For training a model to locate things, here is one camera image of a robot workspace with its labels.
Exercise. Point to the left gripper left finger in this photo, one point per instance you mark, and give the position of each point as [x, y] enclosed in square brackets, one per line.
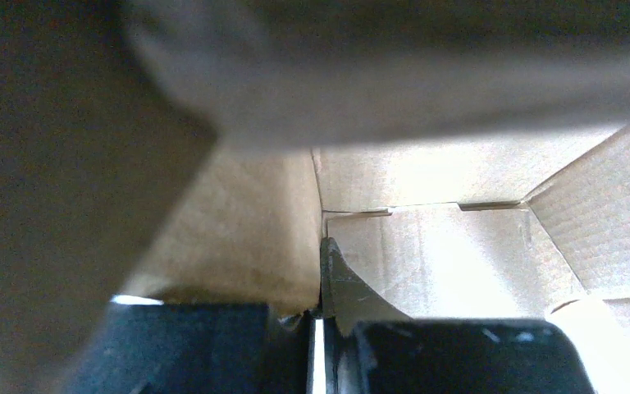
[195, 349]

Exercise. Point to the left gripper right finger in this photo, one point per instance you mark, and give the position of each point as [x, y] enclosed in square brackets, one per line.
[372, 347]

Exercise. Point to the brown cardboard box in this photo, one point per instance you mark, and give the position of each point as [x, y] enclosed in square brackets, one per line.
[471, 159]

